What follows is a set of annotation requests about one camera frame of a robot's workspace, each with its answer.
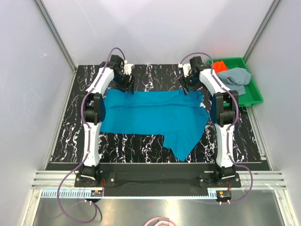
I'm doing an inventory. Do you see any aluminium frame rail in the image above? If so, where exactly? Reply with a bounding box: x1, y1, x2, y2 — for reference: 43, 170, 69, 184
32, 171, 286, 190

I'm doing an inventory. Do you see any grey t shirt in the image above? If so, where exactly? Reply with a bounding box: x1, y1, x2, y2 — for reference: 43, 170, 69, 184
216, 67, 252, 96

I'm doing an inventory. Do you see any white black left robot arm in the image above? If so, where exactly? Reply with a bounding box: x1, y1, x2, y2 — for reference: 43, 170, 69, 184
76, 55, 135, 186

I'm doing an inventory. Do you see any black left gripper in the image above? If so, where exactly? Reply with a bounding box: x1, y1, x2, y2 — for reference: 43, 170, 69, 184
112, 72, 135, 95

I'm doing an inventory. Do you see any orange t shirt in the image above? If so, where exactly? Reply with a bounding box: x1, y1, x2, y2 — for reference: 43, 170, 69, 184
213, 60, 229, 74

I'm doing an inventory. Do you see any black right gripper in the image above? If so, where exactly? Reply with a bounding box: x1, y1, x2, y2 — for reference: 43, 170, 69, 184
178, 72, 203, 96

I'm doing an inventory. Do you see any pink cable loop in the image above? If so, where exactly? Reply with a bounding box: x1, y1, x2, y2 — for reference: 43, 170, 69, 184
143, 217, 177, 226

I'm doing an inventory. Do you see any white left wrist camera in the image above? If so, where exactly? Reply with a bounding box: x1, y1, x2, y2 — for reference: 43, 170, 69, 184
123, 63, 135, 75

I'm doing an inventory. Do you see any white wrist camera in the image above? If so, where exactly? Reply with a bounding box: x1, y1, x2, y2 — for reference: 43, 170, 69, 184
123, 63, 135, 75
178, 63, 191, 77

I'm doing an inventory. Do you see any green plastic tray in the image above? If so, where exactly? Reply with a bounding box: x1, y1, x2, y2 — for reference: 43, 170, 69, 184
214, 57, 263, 107

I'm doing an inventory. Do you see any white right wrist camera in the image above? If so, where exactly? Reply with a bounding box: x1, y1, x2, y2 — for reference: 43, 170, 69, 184
178, 63, 191, 77

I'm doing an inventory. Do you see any blue t shirt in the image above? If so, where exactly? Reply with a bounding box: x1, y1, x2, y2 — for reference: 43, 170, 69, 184
100, 89, 209, 161

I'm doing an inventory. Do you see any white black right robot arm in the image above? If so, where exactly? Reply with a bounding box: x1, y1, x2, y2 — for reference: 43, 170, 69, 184
178, 56, 238, 187

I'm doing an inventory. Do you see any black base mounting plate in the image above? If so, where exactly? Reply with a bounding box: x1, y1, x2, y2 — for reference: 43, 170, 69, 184
74, 171, 242, 188

